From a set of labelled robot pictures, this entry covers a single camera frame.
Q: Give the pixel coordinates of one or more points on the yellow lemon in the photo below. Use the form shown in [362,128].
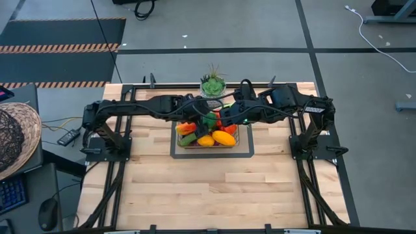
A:
[205,141]

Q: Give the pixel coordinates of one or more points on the woven straw tray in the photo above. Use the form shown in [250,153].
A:
[29,130]

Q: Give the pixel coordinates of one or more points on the long red pepper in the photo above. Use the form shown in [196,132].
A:
[218,121]

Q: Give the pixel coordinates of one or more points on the black computer keyboard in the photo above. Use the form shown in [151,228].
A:
[13,193]

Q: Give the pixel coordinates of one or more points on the black table frame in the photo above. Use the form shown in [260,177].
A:
[162,86]

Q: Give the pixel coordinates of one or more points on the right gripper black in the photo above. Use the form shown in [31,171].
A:
[242,112]

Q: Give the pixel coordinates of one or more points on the dark tablet with pink screen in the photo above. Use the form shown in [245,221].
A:
[4,94]

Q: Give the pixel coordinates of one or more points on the orange-red mini pumpkin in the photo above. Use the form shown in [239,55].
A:
[230,129]

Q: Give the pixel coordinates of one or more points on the black power adapter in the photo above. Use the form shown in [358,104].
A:
[68,137]

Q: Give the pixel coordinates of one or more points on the orange-yellow peach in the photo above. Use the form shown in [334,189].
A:
[186,128]

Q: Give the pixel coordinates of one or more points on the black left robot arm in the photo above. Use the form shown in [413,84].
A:
[130,109]

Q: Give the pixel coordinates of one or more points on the dark grey desk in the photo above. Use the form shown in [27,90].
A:
[48,182]

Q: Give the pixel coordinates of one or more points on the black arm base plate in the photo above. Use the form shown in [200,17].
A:
[97,155]
[325,143]

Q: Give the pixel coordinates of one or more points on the potted green succulent plant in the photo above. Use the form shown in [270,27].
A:
[213,86]

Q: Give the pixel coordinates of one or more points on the black computer mouse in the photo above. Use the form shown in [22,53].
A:
[48,214]

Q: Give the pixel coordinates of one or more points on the grey desk foot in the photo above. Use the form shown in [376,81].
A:
[404,106]

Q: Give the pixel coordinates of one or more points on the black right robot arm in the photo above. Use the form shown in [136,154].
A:
[292,97]

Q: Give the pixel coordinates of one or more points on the grey desk leg frame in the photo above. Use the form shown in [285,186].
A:
[403,11]

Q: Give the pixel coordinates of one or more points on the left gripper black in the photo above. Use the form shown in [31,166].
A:
[190,107]

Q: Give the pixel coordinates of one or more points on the black hazard-striped floor mat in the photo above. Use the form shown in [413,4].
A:
[65,65]

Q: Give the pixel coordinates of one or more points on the green cucumber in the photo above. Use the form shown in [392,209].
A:
[188,139]

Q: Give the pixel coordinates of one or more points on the yellow oblong mango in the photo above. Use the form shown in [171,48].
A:
[223,138]

